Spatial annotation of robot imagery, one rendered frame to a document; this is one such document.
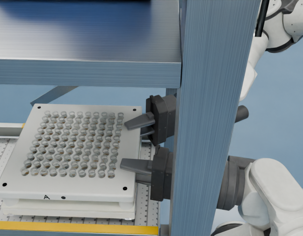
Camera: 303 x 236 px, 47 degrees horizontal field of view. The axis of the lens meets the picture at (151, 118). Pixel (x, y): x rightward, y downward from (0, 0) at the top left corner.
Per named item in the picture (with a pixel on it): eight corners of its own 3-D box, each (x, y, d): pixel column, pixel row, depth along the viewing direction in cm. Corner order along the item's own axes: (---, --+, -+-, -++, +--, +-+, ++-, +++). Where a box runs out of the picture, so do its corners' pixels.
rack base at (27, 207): (3, 214, 64) (0, 207, 63) (40, 125, 83) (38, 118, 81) (134, 219, 64) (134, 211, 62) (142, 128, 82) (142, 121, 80)
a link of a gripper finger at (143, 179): (119, 178, 64) (152, 183, 64) (123, 165, 67) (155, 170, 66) (119, 183, 65) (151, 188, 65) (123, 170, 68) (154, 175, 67)
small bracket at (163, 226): (168, 228, 62) (168, 222, 61) (168, 240, 60) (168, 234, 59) (160, 228, 62) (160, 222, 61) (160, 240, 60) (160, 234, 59)
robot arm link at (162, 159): (149, 172, 56) (223, 184, 55) (158, 132, 63) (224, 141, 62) (147, 215, 65) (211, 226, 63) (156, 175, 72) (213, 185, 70)
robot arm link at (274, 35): (220, 54, 87) (248, 6, 95) (236, 82, 92) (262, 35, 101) (259, 49, 79) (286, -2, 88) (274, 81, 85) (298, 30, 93)
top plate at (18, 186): (-5, 198, 61) (-8, 191, 60) (36, 109, 79) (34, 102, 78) (133, 203, 60) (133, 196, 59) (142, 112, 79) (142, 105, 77)
